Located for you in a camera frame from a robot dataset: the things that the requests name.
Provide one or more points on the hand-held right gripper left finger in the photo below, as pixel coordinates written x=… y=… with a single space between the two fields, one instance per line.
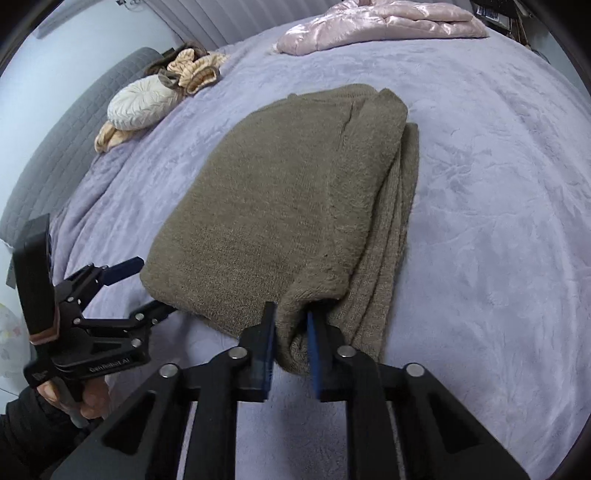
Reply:
x=268 y=360

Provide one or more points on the person's left hand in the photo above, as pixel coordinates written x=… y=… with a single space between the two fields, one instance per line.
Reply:
x=94 y=397

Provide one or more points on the brown knit sweater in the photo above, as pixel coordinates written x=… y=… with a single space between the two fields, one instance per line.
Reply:
x=277 y=184

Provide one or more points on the beige striped knit garment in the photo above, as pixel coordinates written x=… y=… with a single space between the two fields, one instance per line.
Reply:
x=198 y=74

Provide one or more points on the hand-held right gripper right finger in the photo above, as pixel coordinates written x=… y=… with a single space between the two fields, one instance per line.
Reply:
x=315 y=360

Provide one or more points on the lavender fleece blanket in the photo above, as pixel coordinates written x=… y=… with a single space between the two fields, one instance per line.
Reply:
x=485 y=207

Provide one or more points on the pink shiny puffer jacket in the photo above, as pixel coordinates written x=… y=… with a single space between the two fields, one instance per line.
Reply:
x=369 y=25

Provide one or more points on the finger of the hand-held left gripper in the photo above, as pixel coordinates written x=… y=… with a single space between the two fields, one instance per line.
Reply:
x=124 y=268
x=152 y=311

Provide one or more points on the grey quilted headboard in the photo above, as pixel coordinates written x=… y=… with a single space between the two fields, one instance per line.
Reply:
x=55 y=152

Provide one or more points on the cream round pleated pillow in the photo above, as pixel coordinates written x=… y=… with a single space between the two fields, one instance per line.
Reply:
x=138 y=104

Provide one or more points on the dark brown fuzzy garment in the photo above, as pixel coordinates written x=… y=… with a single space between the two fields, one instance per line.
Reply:
x=168 y=79

